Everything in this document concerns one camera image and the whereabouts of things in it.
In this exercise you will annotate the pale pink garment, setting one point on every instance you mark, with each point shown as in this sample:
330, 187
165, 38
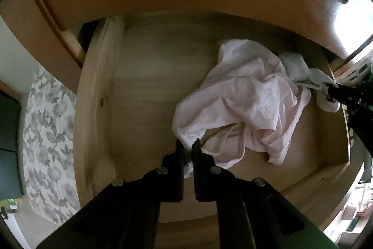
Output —
247, 97

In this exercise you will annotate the wooden drawer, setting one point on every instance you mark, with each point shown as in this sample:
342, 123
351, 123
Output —
145, 91

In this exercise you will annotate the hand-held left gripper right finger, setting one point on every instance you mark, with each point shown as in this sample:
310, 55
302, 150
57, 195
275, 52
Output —
196, 170

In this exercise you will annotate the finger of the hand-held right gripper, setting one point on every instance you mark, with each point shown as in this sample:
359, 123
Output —
349, 97
364, 126

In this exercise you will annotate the grey floral bedspread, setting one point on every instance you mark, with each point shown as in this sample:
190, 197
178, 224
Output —
49, 149

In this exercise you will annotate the dark grey cabinet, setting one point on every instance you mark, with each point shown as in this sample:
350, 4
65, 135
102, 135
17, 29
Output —
10, 144

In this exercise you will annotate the white and grey sock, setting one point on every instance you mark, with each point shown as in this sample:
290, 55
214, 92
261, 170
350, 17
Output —
297, 68

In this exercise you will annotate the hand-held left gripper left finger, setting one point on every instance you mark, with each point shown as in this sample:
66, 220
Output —
180, 167

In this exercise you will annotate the white shelf unit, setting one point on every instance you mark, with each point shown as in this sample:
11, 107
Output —
355, 214

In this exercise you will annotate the wooden dresser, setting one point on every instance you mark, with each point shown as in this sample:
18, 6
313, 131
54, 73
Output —
43, 18

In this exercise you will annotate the white laundry basket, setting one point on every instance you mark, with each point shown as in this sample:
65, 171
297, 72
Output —
354, 71

